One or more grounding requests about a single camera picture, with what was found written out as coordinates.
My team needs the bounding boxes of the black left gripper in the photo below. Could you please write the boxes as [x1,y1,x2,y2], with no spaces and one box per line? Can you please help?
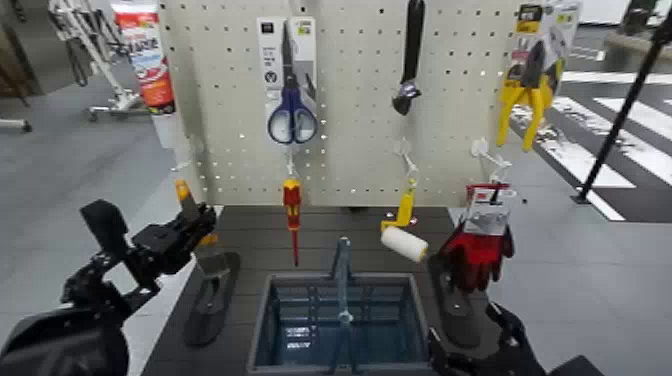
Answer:
[130,202,218,278]

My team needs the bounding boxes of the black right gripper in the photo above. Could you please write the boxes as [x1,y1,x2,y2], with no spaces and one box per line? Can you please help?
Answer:
[427,301,548,376]

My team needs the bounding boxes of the black pegboard base foot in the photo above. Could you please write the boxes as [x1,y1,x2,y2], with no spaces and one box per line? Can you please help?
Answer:
[183,250,243,348]
[427,254,487,349]

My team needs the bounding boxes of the clear plastic peg hook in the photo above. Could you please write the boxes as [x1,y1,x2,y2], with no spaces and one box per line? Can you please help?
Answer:
[470,137,514,185]
[172,135,205,172]
[393,137,420,183]
[282,142,300,182]

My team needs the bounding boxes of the red black work gloves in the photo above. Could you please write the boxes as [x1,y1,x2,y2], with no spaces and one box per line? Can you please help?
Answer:
[435,181,516,294]

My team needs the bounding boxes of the red yellow screwdriver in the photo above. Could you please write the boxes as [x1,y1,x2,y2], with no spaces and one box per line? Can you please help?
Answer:
[282,179,304,268]

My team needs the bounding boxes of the blue scissors on card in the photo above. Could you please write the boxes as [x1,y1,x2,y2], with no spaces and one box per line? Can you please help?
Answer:
[256,15,320,146]

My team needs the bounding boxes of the red white sealant cartridge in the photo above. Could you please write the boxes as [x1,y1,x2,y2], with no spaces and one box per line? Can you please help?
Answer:
[111,0,180,151]

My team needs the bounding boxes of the beige perforated pegboard panel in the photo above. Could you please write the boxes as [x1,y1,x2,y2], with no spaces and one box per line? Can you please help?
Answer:
[157,0,527,209]

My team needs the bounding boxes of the black tripod pole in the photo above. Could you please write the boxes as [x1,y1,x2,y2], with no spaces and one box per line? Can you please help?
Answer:
[571,12,672,205]

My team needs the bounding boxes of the yellow pliers in packaging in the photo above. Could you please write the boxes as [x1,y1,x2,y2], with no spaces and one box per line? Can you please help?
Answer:
[495,0,583,153]

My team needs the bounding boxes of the black adjustable wrench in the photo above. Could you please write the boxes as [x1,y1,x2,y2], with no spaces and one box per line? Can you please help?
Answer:
[390,0,426,117]

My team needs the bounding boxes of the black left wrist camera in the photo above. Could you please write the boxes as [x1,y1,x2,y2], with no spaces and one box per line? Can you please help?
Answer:
[79,198,130,262]

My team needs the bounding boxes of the yellow handled paint roller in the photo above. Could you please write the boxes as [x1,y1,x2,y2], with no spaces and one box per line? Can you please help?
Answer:
[379,179,430,264]

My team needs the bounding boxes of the grey crate with teal handle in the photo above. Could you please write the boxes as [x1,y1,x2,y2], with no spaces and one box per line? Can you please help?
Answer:
[246,236,440,376]

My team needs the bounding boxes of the white metal trolley frame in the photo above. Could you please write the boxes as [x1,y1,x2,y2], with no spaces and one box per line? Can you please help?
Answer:
[47,0,149,123]

